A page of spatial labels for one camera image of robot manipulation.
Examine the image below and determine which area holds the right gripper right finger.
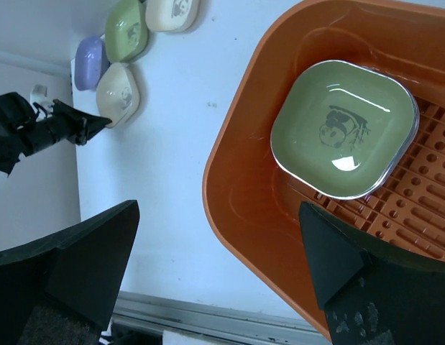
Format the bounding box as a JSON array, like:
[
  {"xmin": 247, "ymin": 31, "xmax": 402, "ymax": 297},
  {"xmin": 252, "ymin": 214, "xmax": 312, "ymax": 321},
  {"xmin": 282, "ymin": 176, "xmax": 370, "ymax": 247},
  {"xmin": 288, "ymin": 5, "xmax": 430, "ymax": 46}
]
[{"xmin": 298, "ymin": 202, "xmax": 445, "ymax": 344}]

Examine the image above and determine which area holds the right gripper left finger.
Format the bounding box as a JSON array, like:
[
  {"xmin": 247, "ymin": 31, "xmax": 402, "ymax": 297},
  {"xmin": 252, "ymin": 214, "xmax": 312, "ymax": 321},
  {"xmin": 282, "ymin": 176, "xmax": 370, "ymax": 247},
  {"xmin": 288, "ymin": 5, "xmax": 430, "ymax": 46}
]
[{"xmin": 0, "ymin": 200, "xmax": 139, "ymax": 344}]

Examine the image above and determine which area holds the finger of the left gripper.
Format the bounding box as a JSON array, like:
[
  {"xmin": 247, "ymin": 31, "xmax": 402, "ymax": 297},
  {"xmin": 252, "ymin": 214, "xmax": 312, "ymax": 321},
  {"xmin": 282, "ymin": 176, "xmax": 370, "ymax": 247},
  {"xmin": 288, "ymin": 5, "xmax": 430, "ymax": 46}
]
[{"xmin": 78, "ymin": 116, "xmax": 111, "ymax": 144}]

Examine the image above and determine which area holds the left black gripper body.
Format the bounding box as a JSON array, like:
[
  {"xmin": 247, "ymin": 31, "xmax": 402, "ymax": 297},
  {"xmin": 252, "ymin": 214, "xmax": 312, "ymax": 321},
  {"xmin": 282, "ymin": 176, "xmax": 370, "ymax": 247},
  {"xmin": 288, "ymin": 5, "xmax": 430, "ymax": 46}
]
[{"xmin": 18, "ymin": 100, "xmax": 86, "ymax": 155}]

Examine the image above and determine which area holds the cream plate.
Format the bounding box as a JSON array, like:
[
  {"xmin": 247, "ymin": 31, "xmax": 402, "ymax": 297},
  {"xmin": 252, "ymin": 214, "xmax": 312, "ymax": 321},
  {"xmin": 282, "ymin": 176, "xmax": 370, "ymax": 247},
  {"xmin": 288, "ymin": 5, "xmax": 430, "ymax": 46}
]
[
  {"xmin": 96, "ymin": 63, "xmax": 140, "ymax": 129},
  {"xmin": 145, "ymin": 0, "xmax": 200, "ymax": 32}
]

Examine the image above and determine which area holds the green plate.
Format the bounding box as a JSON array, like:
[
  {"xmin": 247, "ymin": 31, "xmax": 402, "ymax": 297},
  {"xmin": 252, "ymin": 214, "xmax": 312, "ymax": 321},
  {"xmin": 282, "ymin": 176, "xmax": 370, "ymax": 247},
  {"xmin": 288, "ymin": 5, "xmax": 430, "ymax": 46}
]
[
  {"xmin": 270, "ymin": 60, "xmax": 420, "ymax": 200},
  {"xmin": 104, "ymin": 0, "xmax": 149, "ymax": 63}
]

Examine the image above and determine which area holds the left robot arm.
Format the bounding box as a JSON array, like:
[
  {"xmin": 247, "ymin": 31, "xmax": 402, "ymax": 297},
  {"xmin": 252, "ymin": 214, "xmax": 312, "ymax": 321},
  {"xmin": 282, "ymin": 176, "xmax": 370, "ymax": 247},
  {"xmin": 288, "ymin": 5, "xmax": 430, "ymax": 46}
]
[{"xmin": 0, "ymin": 92, "xmax": 111, "ymax": 175}]

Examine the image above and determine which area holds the orange plastic bin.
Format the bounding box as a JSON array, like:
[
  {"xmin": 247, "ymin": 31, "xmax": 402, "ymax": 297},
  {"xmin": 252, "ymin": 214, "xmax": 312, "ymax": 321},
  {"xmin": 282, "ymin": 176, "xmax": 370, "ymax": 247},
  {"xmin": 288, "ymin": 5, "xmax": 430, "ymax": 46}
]
[{"xmin": 203, "ymin": 1, "xmax": 445, "ymax": 336}]

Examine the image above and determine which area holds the purple plate back left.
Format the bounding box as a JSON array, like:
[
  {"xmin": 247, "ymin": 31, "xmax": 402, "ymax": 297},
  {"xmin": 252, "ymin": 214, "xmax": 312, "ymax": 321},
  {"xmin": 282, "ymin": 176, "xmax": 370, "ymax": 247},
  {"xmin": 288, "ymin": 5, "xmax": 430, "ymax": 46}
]
[{"xmin": 74, "ymin": 36, "xmax": 110, "ymax": 91}]

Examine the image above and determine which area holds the green plate back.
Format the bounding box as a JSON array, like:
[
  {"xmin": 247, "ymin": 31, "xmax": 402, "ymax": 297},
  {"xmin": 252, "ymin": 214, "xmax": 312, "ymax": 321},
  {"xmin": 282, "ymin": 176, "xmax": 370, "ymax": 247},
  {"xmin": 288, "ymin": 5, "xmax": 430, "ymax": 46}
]
[{"xmin": 104, "ymin": 0, "xmax": 149, "ymax": 63}]

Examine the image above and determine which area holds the aluminium rail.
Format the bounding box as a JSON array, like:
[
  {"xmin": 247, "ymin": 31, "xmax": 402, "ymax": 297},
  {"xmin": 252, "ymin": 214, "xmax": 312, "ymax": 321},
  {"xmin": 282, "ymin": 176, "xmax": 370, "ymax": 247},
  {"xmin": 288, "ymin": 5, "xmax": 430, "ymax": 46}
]
[{"xmin": 112, "ymin": 292, "xmax": 330, "ymax": 344}]

